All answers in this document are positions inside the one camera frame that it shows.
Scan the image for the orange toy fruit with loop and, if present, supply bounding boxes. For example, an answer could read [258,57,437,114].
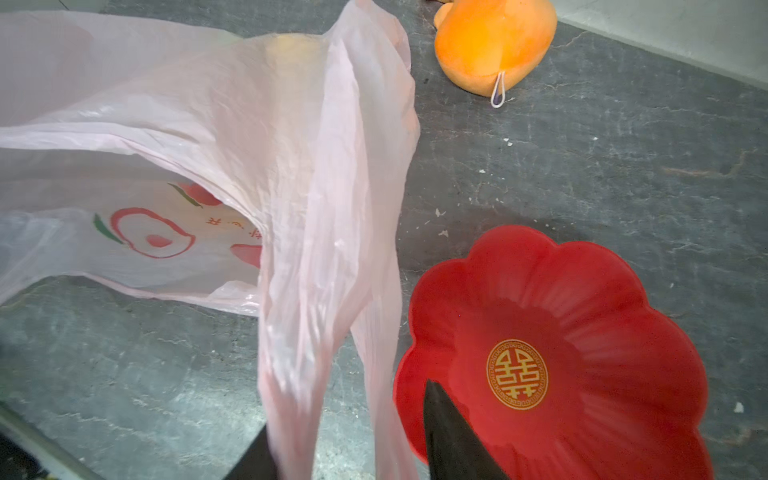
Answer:
[433,0,557,108]

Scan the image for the pink plastic bag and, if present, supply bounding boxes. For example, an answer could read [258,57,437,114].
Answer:
[1,1,420,479]

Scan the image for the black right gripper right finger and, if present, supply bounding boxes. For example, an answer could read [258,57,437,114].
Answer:
[423,380,509,480]

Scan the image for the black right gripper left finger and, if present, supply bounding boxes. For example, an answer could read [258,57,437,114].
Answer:
[224,425,279,480]

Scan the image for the red flower-shaped plate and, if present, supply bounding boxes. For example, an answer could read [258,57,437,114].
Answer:
[393,225,714,479]

